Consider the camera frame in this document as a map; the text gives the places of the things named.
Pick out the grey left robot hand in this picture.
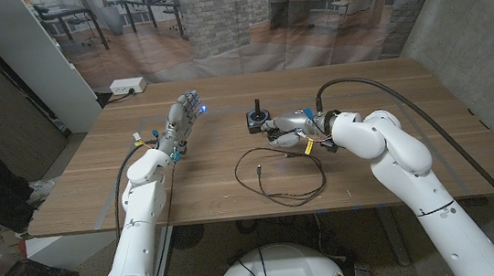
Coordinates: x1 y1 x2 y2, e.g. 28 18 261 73
150 90 212 160

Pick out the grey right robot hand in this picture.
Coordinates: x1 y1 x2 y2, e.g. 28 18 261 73
258 105 336 152

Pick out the thin black USB cable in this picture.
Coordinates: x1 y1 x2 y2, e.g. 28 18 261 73
231 140 330 214

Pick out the white power strip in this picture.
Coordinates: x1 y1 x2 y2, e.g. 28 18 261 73
109 76 148 97

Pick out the round black fan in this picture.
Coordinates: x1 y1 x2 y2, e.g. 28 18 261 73
169 223 208 251

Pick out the printed office backdrop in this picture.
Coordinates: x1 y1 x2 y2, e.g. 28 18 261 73
25 0 458 98

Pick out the grey table leg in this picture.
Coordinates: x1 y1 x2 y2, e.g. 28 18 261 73
376 206 412 270
148 226 179 276

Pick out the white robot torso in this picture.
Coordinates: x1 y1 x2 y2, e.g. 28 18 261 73
212 237 349 276

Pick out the coiled black joystick cable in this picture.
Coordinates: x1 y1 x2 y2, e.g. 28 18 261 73
266 126 297 144

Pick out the black joystick with blue ring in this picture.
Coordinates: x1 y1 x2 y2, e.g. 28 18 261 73
244 97 274 135

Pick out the black power strip cord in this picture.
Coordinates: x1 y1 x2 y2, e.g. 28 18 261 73
102 87 137 106

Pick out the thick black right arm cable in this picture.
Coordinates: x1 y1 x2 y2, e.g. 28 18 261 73
312 60 494 273

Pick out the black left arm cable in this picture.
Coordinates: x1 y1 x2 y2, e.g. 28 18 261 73
106 140 168 238

